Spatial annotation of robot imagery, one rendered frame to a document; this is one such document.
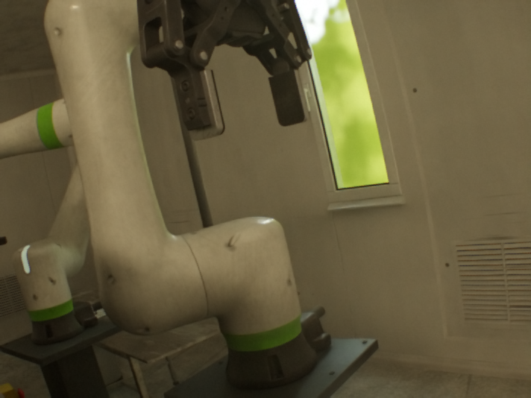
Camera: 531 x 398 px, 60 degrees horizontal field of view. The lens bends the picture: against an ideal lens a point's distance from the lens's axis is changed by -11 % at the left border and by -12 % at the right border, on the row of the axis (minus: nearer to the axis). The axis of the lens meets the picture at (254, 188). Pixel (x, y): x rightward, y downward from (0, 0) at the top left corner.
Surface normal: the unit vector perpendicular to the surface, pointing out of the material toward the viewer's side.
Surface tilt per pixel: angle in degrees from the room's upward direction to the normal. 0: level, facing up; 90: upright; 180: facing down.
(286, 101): 90
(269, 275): 90
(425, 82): 90
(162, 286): 77
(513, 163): 90
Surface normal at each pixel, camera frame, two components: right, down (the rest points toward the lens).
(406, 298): -0.73, 0.21
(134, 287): 0.08, -0.10
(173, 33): 0.77, -0.17
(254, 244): 0.36, -0.07
